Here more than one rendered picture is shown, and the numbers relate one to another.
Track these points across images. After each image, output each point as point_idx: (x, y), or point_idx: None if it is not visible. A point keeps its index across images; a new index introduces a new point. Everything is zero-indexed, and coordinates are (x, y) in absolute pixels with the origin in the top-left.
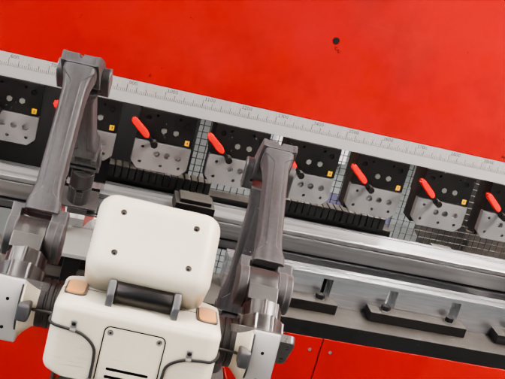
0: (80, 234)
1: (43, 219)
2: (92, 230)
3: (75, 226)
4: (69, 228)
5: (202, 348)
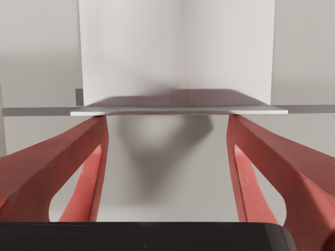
0: (214, 207)
1: (1, 89)
2: (283, 122)
3: (186, 115)
4: (154, 154)
5: None
